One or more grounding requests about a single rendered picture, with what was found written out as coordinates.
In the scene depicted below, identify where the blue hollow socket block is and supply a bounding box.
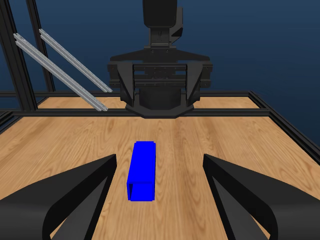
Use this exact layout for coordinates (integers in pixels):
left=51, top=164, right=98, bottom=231
left=126, top=141, right=157, bottom=202

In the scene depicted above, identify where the black table frame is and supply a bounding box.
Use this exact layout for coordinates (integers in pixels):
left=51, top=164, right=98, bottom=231
left=0, top=0, right=320, bottom=161

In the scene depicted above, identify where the silver aluminium rail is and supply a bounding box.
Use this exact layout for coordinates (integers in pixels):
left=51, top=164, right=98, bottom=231
left=13, top=33, right=109, bottom=112
left=39, top=28, right=113, bottom=93

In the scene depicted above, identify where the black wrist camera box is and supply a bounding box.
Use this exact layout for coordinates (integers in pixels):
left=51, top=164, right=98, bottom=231
left=142, top=0, right=176, bottom=48

